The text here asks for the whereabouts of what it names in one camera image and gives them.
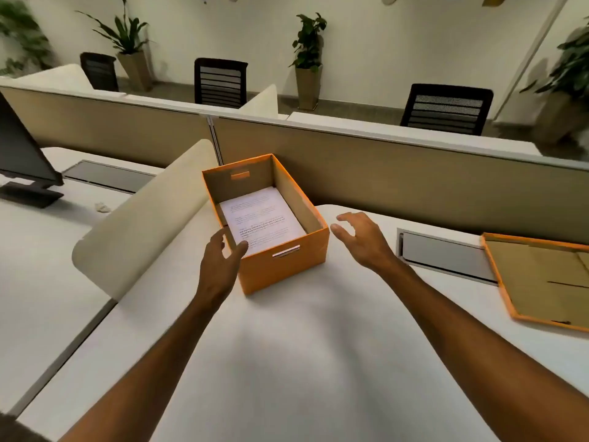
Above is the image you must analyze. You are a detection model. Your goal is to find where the beige desk partition panel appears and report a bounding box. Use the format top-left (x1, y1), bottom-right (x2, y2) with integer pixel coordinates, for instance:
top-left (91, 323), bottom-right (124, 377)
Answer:
top-left (209, 115), bottom-right (589, 245)
top-left (0, 84), bottom-right (218, 169)

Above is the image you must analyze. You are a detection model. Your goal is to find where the cream curved desk divider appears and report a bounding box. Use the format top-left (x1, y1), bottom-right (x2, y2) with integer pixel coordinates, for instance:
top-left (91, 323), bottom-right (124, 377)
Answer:
top-left (13, 64), bottom-right (95, 93)
top-left (238, 83), bottom-right (280, 118)
top-left (72, 139), bottom-right (220, 301)

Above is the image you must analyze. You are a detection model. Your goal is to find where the person's right hand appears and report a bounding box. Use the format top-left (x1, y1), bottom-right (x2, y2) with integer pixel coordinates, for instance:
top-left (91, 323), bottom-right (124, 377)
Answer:
top-left (330, 211), bottom-right (398, 275)

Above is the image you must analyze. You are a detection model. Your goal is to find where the person's left hand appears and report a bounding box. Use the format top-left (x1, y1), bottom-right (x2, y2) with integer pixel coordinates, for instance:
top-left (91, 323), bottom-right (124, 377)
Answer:
top-left (197, 227), bottom-right (249, 312)

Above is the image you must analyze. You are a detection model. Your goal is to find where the orange cardboard storage box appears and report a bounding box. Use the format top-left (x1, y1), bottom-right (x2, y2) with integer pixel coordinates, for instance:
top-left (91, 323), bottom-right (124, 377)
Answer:
top-left (202, 153), bottom-right (330, 296)

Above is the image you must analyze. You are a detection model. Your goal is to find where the person's right forearm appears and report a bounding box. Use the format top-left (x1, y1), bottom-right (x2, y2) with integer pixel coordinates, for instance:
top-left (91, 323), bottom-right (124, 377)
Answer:
top-left (378, 258), bottom-right (589, 442)

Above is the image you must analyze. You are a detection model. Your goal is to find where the stack of white printed papers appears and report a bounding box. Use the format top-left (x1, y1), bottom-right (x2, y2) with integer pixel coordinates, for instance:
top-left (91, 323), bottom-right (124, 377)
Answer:
top-left (219, 187), bottom-right (307, 258)

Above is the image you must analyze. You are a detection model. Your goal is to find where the black mesh office chair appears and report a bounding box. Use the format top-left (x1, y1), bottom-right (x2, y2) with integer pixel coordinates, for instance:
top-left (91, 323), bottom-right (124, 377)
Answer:
top-left (400, 83), bottom-right (494, 137)
top-left (79, 52), bottom-right (120, 93)
top-left (194, 57), bottom-right (248, 109)

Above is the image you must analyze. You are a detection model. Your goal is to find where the potted green plant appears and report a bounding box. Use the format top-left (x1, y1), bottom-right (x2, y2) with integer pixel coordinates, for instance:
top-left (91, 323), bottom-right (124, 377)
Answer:
top-left (75, 0), bottom-right (155, 93)
top-left (519, 17), bottom-right (589, 149)
top-left (0, 0), bottom-right (54, 78)
top-left (288, 12), bottom-right (329, 111)

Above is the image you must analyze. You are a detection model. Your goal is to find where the black computer monitor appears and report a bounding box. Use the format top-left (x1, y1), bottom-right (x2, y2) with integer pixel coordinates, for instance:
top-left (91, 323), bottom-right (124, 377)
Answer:
top-left (0, 91), bottom-right (64, 209)

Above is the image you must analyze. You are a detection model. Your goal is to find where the orange cardboard box lid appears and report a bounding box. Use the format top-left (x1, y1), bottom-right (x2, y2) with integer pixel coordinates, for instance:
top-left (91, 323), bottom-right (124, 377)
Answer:
top-left (480, 232), bottom-right (589, 334)

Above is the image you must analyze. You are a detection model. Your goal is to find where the grey desk cable flap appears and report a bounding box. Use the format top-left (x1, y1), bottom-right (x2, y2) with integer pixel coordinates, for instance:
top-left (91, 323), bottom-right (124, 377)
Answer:
top-left (62, 159), bottom-right (157, 195)
top-left (396, 228), bottom-right (499, 286)

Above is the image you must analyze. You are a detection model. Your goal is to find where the person's left forearm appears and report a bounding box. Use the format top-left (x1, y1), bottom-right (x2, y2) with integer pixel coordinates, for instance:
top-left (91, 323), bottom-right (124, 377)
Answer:
top-left (59, 293), bottom-right (229, 442)

